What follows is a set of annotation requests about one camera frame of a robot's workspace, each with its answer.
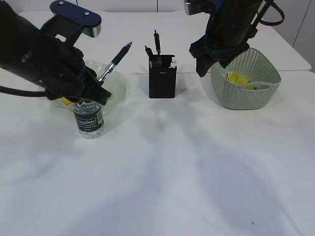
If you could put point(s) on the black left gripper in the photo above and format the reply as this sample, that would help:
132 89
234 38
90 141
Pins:
60 70

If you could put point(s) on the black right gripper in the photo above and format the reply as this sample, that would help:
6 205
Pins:
207 51

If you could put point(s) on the clear plastic water bottle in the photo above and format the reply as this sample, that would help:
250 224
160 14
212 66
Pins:
89 119

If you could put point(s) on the yellow pear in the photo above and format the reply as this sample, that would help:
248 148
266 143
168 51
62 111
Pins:
66 102

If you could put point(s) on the teal utility knife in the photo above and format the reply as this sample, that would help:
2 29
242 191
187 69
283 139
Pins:
174 60

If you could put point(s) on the yellow utility knife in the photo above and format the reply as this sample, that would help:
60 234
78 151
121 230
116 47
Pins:
173 66

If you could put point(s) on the yellow waste paper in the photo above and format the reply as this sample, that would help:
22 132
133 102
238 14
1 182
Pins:
240 79

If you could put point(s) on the black pen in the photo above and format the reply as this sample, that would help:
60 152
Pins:
114 62
149 52
157 44

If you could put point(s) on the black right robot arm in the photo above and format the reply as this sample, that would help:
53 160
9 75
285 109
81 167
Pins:
231 24

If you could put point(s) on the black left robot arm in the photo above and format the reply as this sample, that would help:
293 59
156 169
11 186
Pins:
16 35

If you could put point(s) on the green ruffled glass plate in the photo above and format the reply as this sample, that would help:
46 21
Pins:
110 83

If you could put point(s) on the black square pen holder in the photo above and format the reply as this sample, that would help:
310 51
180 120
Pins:
162 81

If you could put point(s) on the green plastic woven basket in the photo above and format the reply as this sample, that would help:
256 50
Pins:
261 71

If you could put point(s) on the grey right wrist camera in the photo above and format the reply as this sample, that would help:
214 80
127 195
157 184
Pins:
193 7

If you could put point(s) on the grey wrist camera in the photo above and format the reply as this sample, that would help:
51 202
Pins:
193 7
70 21

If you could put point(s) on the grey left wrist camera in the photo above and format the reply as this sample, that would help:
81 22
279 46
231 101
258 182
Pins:
70 21

